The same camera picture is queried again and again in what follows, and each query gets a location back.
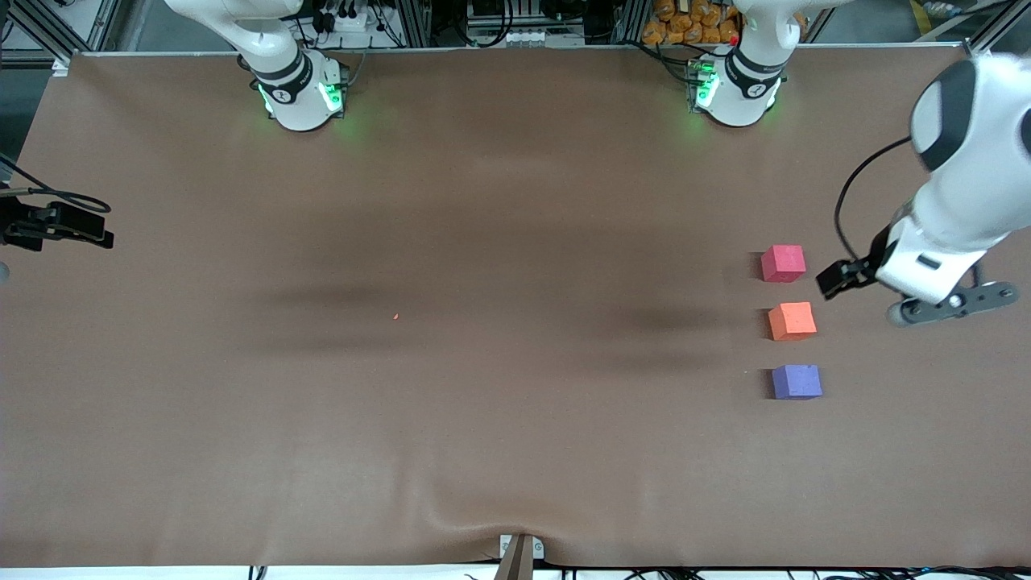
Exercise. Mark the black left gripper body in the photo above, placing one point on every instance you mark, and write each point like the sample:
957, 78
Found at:
872, 259

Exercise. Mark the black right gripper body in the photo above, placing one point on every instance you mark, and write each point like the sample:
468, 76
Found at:
24, 224

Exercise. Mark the orange foam block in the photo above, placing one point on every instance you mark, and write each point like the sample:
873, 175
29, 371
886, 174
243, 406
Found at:
792, 321

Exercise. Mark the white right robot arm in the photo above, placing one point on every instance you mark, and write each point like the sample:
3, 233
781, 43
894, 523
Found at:
294, 97

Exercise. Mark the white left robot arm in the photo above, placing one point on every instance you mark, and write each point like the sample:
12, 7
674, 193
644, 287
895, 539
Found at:
966, 201

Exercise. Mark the red foam block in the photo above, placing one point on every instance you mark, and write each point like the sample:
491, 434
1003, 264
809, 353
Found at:
783, 263

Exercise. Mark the purple foam block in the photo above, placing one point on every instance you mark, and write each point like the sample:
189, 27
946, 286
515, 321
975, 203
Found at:
797, 382

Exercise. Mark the white corner clamp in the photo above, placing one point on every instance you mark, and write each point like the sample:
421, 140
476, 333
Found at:
61, 66

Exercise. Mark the pile of orange netted items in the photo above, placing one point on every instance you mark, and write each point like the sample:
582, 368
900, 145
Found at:
685, 24

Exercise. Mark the white power strip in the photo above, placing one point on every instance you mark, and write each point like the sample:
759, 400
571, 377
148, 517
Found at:
350, 20

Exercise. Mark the brown table mat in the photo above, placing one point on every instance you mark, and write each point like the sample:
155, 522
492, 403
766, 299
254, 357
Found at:
515, 443

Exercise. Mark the white terminal block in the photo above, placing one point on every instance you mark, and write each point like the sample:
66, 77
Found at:
523, 36

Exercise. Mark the aluminium frame struts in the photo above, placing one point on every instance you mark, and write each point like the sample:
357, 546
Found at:
101, 24

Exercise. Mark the aluminium frame corner profile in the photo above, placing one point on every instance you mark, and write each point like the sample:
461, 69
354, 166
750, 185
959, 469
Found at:
979, 47

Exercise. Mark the aluminium frame pillar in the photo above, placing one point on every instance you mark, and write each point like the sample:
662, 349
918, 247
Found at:
415, 24
632, 20

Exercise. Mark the grey metal bracket plate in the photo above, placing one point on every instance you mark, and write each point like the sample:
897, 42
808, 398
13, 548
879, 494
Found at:
538, 549

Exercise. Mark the brown camera post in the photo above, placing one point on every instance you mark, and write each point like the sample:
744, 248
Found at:
515, 564

